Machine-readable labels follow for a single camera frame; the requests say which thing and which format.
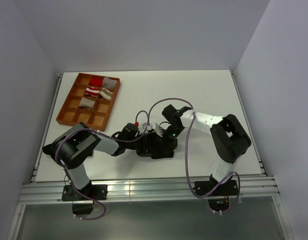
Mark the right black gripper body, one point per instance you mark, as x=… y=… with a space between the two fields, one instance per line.
x=172 y=132

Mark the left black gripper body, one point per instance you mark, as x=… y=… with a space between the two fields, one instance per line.
x=140 y=147

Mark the beige red sock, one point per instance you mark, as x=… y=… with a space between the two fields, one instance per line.
x=87 y=103

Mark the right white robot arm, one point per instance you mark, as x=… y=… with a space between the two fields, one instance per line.
x=230 y=138

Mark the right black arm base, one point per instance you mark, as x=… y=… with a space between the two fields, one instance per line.
x=222 y=193

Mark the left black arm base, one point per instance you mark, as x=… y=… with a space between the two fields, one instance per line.
x=96 y=192

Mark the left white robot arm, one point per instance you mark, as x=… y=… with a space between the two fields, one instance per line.
x=71 y=149

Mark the red white striped sock roll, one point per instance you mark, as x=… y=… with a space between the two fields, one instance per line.
x=92 y=91

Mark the orange compartment tray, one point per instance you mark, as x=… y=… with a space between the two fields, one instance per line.
x=70 y=113

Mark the beige white rolled sock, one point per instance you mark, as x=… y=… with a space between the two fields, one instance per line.
x=106 y=94

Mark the black patterned sock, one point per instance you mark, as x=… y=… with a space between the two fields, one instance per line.
x=47 y=150

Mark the grey rolled sock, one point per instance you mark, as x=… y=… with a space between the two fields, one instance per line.
x=109 y=83

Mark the red rolled sock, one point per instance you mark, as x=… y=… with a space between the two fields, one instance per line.
x=96 y=82

